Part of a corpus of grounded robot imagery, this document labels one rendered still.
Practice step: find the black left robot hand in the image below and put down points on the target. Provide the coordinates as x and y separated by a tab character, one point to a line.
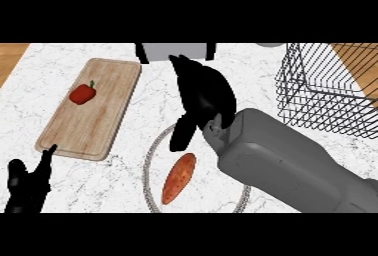
30	186

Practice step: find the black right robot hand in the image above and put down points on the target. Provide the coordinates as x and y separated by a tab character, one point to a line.
204	90

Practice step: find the pale grey round object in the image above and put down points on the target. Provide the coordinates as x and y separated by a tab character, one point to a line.
270	44

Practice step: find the orange sweet potato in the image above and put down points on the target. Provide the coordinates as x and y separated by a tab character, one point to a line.
179	177

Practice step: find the red bell pepper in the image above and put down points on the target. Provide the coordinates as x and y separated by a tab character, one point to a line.
83	93

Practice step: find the grey appliance with black legs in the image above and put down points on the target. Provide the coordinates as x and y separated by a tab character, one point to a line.
176	51

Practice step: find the wooden cutting board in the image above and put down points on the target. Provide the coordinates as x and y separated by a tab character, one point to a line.
90	108

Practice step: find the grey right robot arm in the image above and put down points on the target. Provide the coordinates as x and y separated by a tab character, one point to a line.
285	163

